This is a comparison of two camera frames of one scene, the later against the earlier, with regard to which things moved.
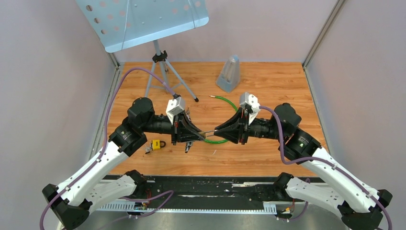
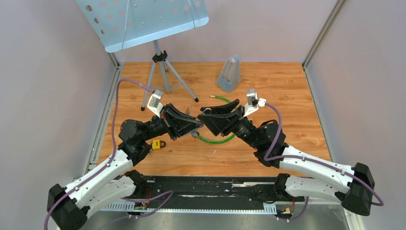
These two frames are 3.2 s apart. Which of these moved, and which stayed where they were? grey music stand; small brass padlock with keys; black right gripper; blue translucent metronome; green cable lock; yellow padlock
Moved: black right gripper; small brass padlock with keys
Stayed: blue translucent metronome; green cable lock; yellow padlock; grey music stand
